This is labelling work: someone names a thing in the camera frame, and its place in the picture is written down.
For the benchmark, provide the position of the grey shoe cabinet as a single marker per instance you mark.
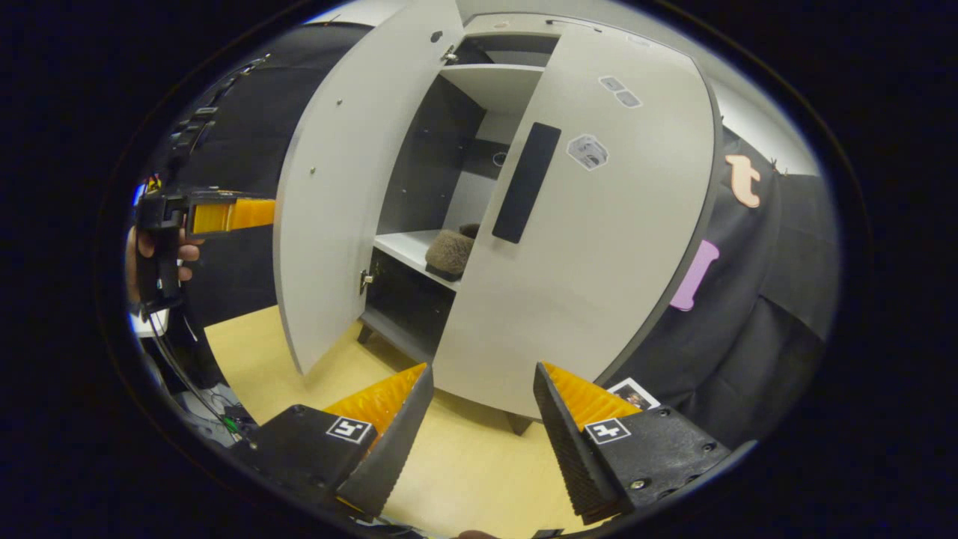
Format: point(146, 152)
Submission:
point(426, 150)

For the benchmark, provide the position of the brown suede shoe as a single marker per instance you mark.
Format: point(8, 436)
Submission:
point(449, 254)

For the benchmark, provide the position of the white picture cover book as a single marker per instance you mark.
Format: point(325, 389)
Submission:
point(635, 393)

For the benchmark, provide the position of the grey shoe cabinet door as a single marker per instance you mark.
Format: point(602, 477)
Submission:
point(599, 262)
point(344, 187)

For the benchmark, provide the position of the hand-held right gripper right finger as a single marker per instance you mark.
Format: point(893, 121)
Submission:
point(569, 442)

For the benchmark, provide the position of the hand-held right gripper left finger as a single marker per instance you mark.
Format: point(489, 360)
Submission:
point(393, 442)

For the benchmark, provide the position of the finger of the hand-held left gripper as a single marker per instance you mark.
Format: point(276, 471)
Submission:
point(224, 215)

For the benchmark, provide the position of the black backdrop cloth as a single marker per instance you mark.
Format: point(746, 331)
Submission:
point(748, 337)
point(247, 135)

